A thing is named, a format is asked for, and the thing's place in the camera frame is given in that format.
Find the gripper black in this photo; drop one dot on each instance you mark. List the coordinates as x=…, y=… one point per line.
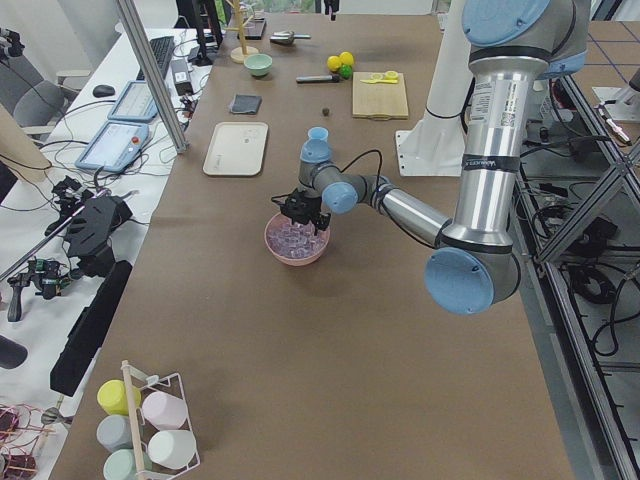
x=311, y=206

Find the clear ice cubes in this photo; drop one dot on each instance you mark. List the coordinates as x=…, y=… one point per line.
x=294, y=242

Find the steel muddler black tip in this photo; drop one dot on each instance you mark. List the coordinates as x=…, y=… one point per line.
x=318, y=79

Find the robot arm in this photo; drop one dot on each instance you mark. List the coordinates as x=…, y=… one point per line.
x=512, y=45

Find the light blue plastic cup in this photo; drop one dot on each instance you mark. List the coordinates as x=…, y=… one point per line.
x=318, y=133

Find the steel ice scoop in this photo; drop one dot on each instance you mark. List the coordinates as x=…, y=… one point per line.
x=287, y=38

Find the pink cup in rack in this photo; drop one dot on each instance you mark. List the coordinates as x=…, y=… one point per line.
x=164, y=411

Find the yellow cup in rack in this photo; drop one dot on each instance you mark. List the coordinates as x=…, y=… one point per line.
x=111, y=397

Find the white cup in rack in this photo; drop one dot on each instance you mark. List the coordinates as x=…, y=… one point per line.
x=172, y=449

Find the grey cup in rack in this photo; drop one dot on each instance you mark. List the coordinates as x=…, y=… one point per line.
x=114, y=433

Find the green cup in rack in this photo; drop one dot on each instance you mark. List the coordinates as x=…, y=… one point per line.
x=120, y=465

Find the pink bowl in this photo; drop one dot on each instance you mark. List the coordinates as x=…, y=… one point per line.
x=278, y=219

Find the cream rectangular tray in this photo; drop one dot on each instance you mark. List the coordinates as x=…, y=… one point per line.
x=236, y=149

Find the grey folded cloth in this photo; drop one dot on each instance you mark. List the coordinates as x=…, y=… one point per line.
x=243, y=104

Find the wooden cutting board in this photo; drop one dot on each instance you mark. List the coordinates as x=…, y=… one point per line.
x=379, y=101

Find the yellow plastic knife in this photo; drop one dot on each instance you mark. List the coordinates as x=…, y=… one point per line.
x=379, y=81

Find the green lime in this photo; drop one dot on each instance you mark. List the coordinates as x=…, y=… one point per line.
x=345, y=72

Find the yellow lemon front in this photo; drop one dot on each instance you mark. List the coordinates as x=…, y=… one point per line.
x=334, y=63

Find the mint green bowl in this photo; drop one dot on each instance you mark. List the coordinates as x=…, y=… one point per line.
x=258, y=65

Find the yellow lemon near lime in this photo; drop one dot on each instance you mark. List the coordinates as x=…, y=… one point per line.
x=347, y=58

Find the wooden mug tree stand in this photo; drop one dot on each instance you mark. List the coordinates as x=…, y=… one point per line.
x=241, y=17

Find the blue teach pendant near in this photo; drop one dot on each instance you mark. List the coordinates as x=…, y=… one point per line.
x=114, y=147

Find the blue teach pendant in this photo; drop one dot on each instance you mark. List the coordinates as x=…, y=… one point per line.
x=135, y=104
x=114, y=147

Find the blue teach pendant far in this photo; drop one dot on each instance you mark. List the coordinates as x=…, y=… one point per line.
x=135, y=104

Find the black keyboard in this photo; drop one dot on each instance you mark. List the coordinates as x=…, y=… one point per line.
x=162, y=49

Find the black computer mouse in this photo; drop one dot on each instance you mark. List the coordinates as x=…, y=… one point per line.
x=102, y=91

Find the black long bar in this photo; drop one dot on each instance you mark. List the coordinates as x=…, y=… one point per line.
x=89, y=331

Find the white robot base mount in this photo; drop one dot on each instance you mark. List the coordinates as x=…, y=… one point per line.
x=435, y=146

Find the aluminium frame post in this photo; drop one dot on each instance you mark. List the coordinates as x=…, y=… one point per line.
x=136, y=33

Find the white wire cup rack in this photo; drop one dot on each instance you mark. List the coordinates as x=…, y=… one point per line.
x=138, y=386

